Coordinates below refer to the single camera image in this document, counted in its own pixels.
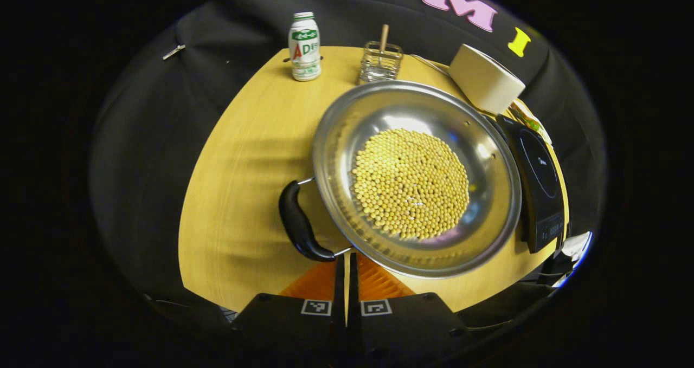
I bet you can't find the white toaster cable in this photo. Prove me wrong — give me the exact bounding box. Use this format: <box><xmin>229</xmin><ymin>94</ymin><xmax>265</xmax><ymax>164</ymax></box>
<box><xmin>409</xmin><ymin>54</ymin><xmax>451</xmax><ymax>77</ymax></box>

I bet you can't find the wire mesh utensil holder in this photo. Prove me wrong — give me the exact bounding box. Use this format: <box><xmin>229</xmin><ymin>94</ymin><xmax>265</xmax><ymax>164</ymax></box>
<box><xmin>358</xmin><ymin>41</ymin><xmax>404</xmax><ymax>85</ymax></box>

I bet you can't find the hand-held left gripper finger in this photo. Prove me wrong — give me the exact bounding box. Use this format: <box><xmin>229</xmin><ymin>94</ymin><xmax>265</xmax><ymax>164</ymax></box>
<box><xmin>230</xmin><ymin>251</ymin><xmax>348</xmax><ymax>358</ymax></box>
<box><xmin>347</xmin><ymin>251</ymin><xmax>472</xmax><ymax>358</ymax></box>

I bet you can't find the black induction cooktop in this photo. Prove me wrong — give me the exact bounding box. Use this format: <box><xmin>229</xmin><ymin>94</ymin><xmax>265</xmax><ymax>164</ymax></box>
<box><xmin>496</xmin><ymin>113</ymin><xmax>566</xmax><ymax>254</ymax></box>

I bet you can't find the steel pot with black handles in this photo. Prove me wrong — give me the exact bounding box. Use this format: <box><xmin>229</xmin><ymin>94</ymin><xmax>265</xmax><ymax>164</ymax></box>
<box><xmin>278</xmin><ymin>80</ymin><xmax>523</xmax><ymax>280</ymax></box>

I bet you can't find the sandwich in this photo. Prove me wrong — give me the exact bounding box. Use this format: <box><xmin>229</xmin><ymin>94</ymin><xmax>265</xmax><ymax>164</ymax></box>
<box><xmin>510</xmin><ymin>98</ymin><xmax>552</xmax><ymax>144</ymax></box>

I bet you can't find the pile of yellow soybeans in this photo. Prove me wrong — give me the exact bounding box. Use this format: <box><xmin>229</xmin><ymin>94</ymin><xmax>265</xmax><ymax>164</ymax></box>
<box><xmin>351</xmin><ymin>128</ymin><xmax>471</xmax><ymax>240</ymax></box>

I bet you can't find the white drink bottle green label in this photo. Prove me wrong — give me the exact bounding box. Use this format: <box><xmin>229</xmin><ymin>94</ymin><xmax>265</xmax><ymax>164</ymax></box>
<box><xmin>288</xmin><ymin>11</ymin><xmax>322</xmax><ymax>82</ymax></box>

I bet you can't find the black backdrop cloth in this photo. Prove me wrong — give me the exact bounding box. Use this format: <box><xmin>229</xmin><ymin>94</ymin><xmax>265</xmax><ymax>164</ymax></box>
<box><xmin>89</xmin><ymin>0</ymin><xmax>607</xmax><ymax>325</ymax></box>

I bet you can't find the white toaster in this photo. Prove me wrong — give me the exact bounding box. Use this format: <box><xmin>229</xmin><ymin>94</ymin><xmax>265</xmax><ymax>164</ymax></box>
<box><xmin>448</xmin><ymin>43</ymin><xmax>526</xmax><ymax>115</ymax></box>

